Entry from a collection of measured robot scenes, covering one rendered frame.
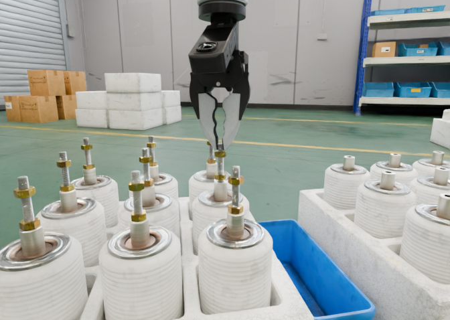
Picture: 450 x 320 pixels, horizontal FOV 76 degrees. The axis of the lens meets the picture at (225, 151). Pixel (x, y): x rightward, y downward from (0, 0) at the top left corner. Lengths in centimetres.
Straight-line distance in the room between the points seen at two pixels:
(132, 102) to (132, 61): 368
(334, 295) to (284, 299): 22
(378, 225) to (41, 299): 51
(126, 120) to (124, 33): 393
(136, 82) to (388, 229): 259
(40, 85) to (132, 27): 301
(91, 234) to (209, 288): 20
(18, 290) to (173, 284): 16
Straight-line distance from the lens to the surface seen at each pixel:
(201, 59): 36
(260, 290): 39
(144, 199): 48
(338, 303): 61
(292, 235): 74
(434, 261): 52
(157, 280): 36
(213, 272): 37
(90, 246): 50
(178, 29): 608
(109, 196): 59
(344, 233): 60
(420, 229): 51
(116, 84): 304
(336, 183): 67
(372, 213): 59
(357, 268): 59
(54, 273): 38
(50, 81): 406
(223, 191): 48
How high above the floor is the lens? 44
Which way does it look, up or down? 13 degrees down
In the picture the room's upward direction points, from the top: straight up
